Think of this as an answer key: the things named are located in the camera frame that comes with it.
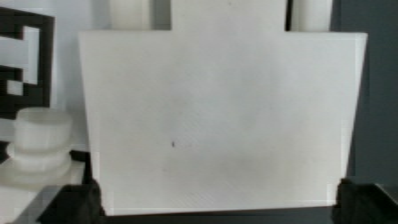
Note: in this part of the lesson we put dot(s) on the white chair seat block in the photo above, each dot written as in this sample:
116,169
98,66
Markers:
220,105

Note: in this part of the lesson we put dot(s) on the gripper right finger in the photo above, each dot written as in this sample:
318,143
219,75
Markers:
366,203

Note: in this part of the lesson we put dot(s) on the white flat tagged base plate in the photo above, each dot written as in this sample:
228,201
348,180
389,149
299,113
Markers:
80,15

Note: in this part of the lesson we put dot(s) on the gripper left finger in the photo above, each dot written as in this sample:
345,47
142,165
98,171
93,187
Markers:
75,206

